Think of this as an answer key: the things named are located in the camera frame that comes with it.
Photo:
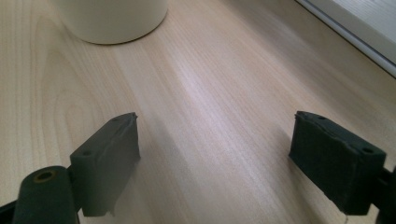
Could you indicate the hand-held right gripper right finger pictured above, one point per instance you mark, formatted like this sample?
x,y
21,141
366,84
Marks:
x,y
336,165

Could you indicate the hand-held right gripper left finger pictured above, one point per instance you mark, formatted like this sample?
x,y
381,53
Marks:
x,y
102,161

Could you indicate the white round container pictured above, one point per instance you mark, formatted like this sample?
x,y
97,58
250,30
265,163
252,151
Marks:
x,y
115,18

